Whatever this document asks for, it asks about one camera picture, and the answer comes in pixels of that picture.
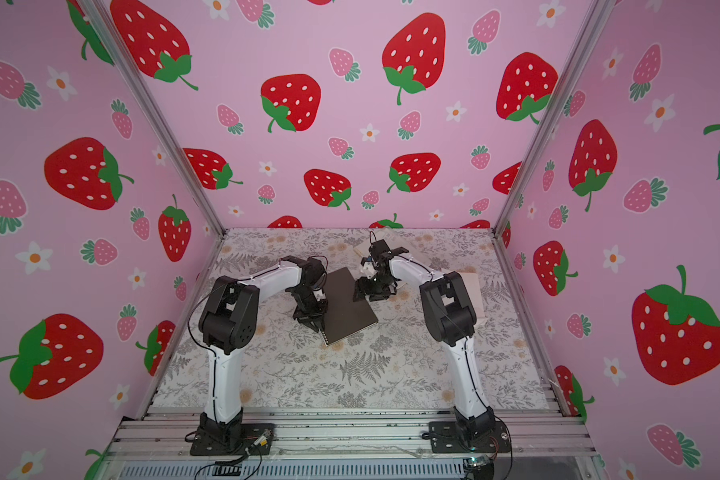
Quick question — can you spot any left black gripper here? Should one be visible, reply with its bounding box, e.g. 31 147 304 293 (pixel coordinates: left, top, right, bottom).
291 289 331 330

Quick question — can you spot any dark brown spiral notebook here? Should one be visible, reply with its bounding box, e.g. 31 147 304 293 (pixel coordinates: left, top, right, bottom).
322 267 378 345

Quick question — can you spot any white spiral notebook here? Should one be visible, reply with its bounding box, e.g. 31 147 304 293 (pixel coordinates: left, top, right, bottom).
353 238 371 258

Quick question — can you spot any torn lined paper page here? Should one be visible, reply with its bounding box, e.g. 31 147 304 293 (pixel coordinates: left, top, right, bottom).
460 271 487 326

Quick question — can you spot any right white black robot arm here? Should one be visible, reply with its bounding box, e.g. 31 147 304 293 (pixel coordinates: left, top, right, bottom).
353 239 497 440

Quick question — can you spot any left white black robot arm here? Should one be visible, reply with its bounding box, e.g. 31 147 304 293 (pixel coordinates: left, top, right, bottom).
198 256 328 442

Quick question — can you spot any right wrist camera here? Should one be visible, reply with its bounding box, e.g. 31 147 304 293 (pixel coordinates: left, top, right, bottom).
360 258 377 279

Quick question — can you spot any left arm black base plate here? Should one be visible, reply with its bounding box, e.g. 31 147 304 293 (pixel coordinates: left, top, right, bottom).
184 423 275 457

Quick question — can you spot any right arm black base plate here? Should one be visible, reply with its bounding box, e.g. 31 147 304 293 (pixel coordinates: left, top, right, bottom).
421 421 512 455

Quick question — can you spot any aluminium frame rail base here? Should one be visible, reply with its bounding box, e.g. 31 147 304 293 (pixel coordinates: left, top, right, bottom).
93 408 608 479

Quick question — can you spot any left aluminium corner post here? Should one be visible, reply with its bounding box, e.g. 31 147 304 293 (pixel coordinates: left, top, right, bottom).
82 1 226 237

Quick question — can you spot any aluminium corner post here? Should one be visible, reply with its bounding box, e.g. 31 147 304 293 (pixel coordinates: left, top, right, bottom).
493 0 616 239
82 1 226 237

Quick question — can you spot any right aluminium corner post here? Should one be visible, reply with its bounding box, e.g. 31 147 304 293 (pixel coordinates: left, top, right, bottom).
493 0 616 239

